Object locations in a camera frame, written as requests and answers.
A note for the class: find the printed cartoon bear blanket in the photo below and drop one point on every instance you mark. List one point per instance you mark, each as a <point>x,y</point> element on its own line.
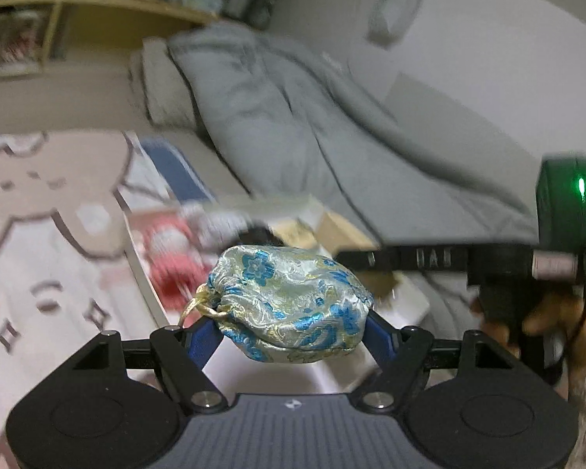
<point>53,215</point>

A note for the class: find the white air conditioner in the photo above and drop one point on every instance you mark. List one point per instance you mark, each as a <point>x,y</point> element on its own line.
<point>395,10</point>

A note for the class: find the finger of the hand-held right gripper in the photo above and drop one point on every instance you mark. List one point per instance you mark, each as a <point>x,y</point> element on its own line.
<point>371,259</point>

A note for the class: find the grey white crochet pouch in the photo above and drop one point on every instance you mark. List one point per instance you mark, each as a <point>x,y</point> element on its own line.
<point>219,229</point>

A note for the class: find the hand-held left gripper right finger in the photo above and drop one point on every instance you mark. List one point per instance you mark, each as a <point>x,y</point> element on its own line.
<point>378,339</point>

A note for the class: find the pink crochet doll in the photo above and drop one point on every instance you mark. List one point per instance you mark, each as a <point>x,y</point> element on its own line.
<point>176,264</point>

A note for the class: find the wooden bedside shelf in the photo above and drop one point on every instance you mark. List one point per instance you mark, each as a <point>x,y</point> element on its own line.
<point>102,2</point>

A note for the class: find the white cardboard box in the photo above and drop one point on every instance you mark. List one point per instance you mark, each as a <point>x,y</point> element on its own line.
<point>146,273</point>

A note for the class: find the silver blue brocade pouch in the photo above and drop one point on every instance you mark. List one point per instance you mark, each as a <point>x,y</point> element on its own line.
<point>293,298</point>

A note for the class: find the grey fluffy pillow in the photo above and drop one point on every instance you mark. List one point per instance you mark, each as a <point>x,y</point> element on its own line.
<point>161,93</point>

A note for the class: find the grey duvet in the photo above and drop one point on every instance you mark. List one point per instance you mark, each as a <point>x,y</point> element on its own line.
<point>283,122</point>

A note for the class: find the blue striped towel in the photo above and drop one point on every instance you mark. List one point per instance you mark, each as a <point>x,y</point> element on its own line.
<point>176,171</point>

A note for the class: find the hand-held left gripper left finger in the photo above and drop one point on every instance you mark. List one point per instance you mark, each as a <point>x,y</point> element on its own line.
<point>202,344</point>

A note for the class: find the person's right hand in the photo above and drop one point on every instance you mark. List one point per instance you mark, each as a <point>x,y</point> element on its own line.
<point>552,320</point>

